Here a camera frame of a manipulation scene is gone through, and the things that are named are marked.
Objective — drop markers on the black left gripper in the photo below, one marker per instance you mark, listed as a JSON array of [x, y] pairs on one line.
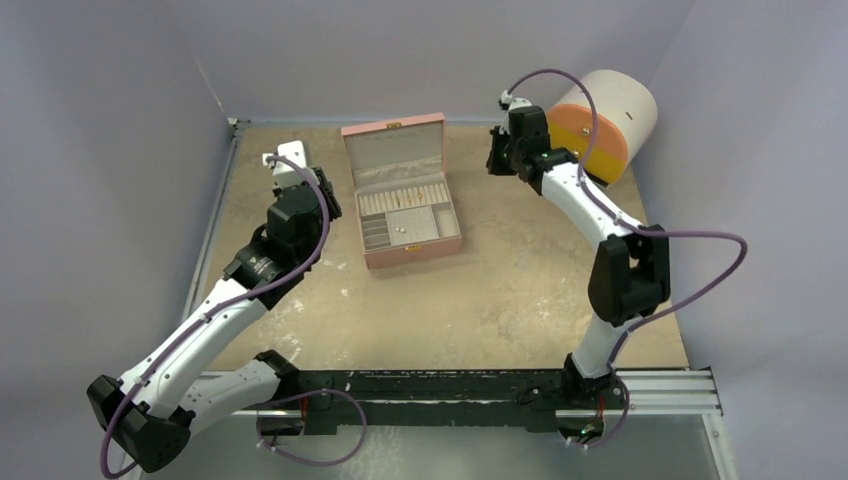
[[332, 209]]

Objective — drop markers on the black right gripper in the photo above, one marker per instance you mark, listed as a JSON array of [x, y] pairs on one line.
[[498, 155]]

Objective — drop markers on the pink jewelry box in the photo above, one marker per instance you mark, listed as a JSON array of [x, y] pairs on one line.
[[400, 158]]

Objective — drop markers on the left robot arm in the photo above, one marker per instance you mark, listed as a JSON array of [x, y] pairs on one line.
[[153, 409]]

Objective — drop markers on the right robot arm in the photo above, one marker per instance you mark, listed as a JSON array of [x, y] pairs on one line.
[[630, 275]]

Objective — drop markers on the round drawer organizer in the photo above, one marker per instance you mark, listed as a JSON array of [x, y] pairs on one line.
[[627, 114]]

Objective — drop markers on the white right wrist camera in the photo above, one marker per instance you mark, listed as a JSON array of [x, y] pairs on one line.
[[508, 102]]

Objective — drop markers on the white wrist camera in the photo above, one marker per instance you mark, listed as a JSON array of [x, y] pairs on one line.
[[289, 164], [508, 102]]

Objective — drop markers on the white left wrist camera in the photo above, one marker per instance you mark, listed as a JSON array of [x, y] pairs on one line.
[[289, 164]]

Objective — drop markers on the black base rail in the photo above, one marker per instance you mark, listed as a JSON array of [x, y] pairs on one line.
[[536, 400]]

